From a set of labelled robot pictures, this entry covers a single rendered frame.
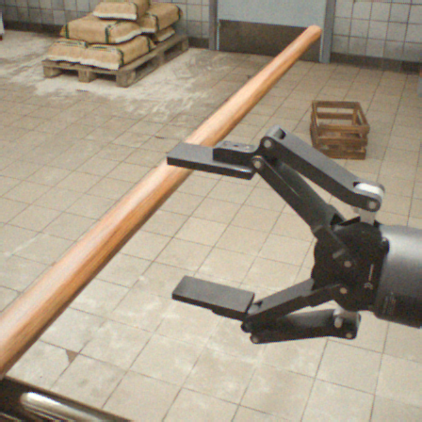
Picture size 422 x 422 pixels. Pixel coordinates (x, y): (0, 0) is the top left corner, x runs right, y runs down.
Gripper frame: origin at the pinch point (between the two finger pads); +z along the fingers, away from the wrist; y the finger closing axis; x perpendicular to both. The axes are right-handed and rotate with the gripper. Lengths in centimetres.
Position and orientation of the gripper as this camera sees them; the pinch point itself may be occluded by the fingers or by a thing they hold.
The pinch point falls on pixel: (187, 227)
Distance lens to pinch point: 49.4
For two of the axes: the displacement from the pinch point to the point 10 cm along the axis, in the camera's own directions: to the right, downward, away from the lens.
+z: -9.3, -1.9, 3.3
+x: 3.8, -4.7, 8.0
